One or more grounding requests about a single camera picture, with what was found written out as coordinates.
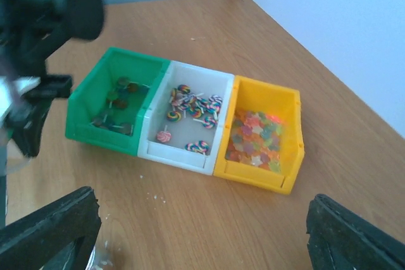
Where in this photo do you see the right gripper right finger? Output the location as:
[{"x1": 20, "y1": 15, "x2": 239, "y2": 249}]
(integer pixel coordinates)
[{"x1": 306, "y1": 194, "x2": 404, "y2": 269}]

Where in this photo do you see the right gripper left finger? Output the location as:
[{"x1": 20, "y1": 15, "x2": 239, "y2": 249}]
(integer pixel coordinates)
[{"x1": 1, "y1": 187, "x2": 101, "y2": 269}]

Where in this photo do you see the green plastic candy bin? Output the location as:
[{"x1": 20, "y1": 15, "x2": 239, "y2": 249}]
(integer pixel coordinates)
[{"x1": 65, "y1": 47, "x2": 170, "y2": 156}]

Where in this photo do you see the white plastic candy bin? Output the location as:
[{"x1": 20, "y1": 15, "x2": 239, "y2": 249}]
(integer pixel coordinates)
[{"x1": 137, "y1": 61, "x2": 235, "y2": 175}]

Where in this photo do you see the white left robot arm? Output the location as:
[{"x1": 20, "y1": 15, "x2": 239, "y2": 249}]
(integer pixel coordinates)
[{"x1": 1, "y1": 0, "x2": 104, "y2": 158}]

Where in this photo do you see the clear round jar lid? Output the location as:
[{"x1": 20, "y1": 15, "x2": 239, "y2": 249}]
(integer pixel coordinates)
[{"x1": 5, "y1": 157, "x2": 31, "y2": 175}]

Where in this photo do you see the orange plastic candy bin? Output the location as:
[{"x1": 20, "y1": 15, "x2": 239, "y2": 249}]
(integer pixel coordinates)
[{"x1": 213, "y1": 76, "x2": 304, "y2": 195}]

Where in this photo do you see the clear plastic jar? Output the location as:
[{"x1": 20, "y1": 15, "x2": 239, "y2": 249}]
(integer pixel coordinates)
[{"x1": 85, "y1": 240, "x2": 115, "y2": 270}]

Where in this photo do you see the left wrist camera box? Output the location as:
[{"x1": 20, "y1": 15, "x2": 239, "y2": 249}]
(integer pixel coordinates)
[{"x1": 1, "y1": 76, "x2": 41, "y2": 126}]

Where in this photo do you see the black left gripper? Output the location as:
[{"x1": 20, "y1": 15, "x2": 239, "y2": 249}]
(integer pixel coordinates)
[{"x1": 5, "y1": 74, "x2": 73, "y2": 158}]

